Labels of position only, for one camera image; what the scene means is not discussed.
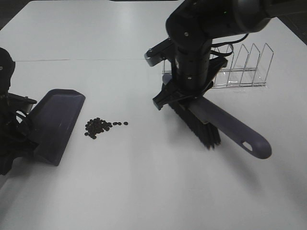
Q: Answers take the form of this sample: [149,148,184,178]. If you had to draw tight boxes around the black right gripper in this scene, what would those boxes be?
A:
[153,39,227,110]

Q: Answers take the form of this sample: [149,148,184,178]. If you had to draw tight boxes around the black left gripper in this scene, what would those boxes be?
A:
[0,92,38,175]

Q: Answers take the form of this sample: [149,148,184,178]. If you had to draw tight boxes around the purple hand brush black bristles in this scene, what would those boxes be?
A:
[169,97,272,159]

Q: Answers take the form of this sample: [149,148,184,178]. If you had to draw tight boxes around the purple plastic dustpan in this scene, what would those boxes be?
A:
[28,89,85,166]

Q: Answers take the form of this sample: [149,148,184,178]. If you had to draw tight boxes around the pile of coffee beans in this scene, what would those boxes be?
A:
[84,117,129,139]

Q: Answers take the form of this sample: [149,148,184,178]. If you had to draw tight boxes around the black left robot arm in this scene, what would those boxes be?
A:
[0,48,38,175]

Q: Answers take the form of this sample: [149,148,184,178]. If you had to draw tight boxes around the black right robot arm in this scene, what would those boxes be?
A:
[145,0,271,109]

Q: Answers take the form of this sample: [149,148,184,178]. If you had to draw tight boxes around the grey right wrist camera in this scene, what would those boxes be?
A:
[144,38,175,67]

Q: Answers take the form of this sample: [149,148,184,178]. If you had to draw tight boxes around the chrome wire dish rack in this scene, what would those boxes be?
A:
[162,43,274,89]

